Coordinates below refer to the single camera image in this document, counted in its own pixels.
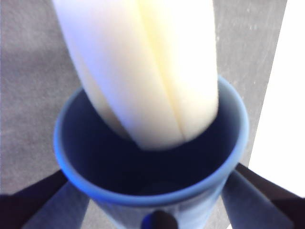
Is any blue ribbed plastic cup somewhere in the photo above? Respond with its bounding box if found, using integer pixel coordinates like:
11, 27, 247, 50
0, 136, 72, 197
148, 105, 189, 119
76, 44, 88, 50
53, 75, 250, 229

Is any sponge cup brush grey handle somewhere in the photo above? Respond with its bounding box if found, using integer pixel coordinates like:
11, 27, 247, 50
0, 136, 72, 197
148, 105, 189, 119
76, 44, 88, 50
51, 0, 220, 152

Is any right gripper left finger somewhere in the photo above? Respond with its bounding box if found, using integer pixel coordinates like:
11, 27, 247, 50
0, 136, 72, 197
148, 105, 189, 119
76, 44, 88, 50
0, 171, 92, 229

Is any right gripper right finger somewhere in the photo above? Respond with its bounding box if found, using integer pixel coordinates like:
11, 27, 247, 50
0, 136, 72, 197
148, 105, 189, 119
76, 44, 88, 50
221, 163, 305, 229

